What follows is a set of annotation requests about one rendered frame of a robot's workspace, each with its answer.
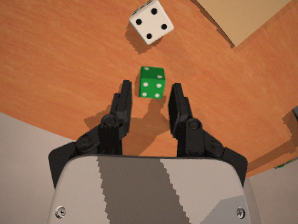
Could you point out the green die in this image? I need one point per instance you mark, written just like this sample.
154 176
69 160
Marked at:
152 82

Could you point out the tan mat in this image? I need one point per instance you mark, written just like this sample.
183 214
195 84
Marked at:
238 19

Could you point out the white die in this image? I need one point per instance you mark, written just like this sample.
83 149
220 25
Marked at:
151 21

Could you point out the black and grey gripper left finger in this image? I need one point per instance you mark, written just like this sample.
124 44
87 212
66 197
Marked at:
105 138

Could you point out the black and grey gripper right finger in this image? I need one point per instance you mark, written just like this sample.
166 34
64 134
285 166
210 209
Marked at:
193 140

